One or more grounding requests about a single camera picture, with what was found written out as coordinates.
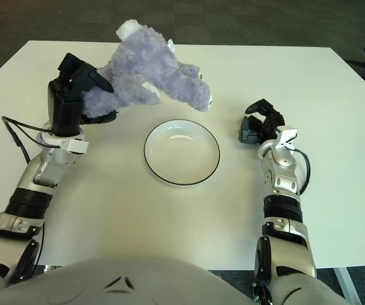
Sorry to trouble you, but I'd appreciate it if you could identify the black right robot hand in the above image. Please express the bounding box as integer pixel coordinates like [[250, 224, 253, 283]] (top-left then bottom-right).
[[238, 98, 286, 144]]

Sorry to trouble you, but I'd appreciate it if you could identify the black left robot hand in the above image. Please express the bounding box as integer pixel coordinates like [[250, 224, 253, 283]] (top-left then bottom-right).
[[48, 53, 118, 137]]

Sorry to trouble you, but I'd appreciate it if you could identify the purple plush rabbit doll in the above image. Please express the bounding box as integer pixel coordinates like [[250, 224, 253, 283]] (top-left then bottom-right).
[[82, 19, 213, 119]]

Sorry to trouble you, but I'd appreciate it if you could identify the white plate black rim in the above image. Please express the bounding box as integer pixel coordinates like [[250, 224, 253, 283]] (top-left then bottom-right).
[[143, 119, 221, 187]]

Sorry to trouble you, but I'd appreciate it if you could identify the white table leg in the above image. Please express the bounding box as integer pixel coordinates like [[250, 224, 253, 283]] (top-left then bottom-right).
[[333, 268, 359, 305]]

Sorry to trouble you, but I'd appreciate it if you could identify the grey robot torso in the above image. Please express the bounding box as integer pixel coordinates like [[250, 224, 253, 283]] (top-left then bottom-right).
[[0, 255, 265, 305]]

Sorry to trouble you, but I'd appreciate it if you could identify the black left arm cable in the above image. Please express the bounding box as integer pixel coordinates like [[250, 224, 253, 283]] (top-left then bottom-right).
[[1, 116, 61, 165]]

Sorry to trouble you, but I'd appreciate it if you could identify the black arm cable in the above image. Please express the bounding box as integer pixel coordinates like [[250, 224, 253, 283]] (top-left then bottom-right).
[[1, 116, 61, 165], [291, 149, 312, 194]]

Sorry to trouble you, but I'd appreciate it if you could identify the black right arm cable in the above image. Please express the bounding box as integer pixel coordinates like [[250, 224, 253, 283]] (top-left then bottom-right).
[[291, 149, 312, 194]]

